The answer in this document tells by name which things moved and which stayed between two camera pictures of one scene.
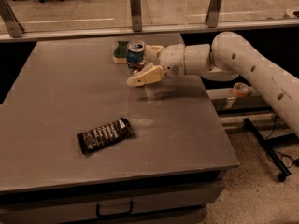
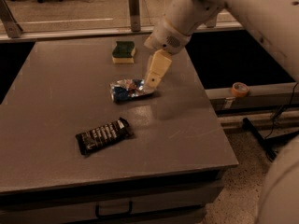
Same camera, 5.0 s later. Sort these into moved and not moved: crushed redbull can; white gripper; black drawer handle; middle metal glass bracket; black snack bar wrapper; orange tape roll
Moved: white gripper; crushed redbull can
Not moved: black snack bar wrapper; orange tape roll; middle metal glass bracket; black drawer handle
